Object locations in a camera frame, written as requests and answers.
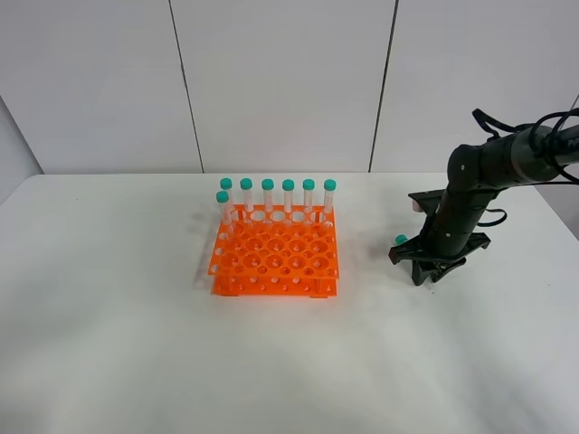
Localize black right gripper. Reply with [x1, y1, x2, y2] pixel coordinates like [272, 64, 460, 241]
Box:
[389, 189, 490, 286]

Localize teal capped test tube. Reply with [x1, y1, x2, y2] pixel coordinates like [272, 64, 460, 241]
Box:
[394, 234, 407, 246]

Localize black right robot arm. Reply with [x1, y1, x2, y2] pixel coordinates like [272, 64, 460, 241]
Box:
[389, 126, 578, 286]

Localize orange test tube rack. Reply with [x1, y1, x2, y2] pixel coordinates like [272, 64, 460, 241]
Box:
[208, 203, 340, 298]

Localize second row left tube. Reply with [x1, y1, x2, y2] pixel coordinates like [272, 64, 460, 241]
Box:
[215, 190, 233, 234]

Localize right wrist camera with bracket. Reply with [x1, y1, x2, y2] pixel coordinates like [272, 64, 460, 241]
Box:
[408, 189, 445, 215]

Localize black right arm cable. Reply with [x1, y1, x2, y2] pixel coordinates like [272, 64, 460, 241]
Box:
[471, 92, 579, 228]

